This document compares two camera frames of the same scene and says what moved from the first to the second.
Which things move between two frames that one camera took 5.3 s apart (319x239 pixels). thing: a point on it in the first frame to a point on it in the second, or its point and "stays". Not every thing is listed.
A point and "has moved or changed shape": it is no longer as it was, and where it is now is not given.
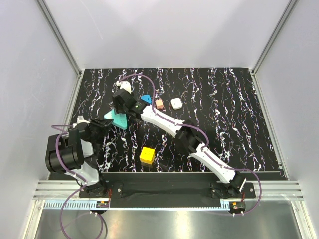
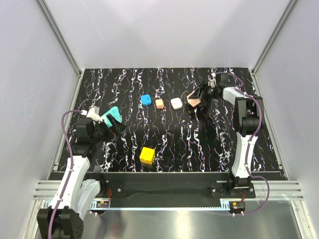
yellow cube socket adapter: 147,155 stays
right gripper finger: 103,123 to 117,127
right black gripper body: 118,108 to 210,92
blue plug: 146,97 stays
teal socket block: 119,119 has moved or changed shape
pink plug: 159,103 stays
